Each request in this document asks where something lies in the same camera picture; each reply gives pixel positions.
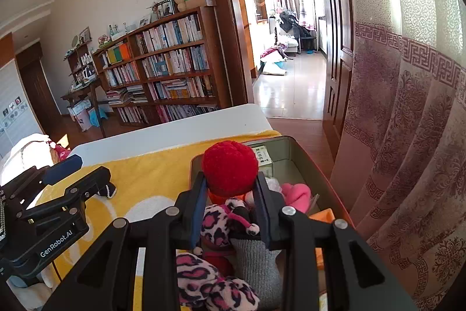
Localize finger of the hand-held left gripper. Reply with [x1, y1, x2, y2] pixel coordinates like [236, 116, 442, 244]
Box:
[22, 166, 112, 221]
[7, 154, 84, 203]

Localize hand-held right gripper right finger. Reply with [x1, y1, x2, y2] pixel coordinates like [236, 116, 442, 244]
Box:
[253, 173, 419, 311]

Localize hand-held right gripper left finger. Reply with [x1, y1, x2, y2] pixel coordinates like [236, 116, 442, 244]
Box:
[43, 171, 206, 311]

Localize pink leopard plush toy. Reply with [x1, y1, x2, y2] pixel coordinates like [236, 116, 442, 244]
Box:
[176, 198, 261, 311]

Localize pink knotted foam tube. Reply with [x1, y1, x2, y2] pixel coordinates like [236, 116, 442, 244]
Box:
[280, 183, 313, 215]

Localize white green medicine box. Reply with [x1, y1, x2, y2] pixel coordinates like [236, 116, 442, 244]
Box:
[251, 145, 273, 178]

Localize small orange embossed cube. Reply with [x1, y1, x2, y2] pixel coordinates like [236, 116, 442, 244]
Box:
[309, 208, 333, 270]

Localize crumpled clear plastic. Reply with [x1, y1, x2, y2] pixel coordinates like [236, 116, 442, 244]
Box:
[264, 177, 284, 194]

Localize white storage boxes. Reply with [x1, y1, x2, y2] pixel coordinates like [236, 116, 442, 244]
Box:
[67, 101, 110, 131]

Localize yellow white printed blanket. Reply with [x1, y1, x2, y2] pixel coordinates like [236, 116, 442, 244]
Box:
[34, 129, 283, 311]

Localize white cabinet with photos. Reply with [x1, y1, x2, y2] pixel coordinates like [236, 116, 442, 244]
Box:
[0, 61, 37, 159]

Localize brown wooden door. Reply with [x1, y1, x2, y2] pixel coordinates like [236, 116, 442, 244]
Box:
[16, 41, 61, 140]

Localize wooden desk with shelf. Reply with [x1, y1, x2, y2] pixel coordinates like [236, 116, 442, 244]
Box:
[61, 41, 106, 138]

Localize wooden bookshelf with books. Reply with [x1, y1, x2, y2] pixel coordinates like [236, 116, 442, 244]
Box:
[93, 7, 232, 126]

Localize patterned beige curtain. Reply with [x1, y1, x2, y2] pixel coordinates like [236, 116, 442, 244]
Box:
[329, 0, 466, 311]

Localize dark wooden sliding door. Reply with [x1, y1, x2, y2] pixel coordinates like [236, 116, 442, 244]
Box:
[309, 0, 355, 151]

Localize framed photo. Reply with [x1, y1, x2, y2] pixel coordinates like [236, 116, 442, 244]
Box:
[158, 0, 175, 18]

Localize pile of clothes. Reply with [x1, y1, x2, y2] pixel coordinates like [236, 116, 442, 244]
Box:
[269, 7, 317, 42]

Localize braided black white cable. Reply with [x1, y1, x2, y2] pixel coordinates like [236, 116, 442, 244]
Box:
[0, 189, 8, 242]

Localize wooden door frame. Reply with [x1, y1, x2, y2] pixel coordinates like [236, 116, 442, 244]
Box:
[200, 0, 255, 108]

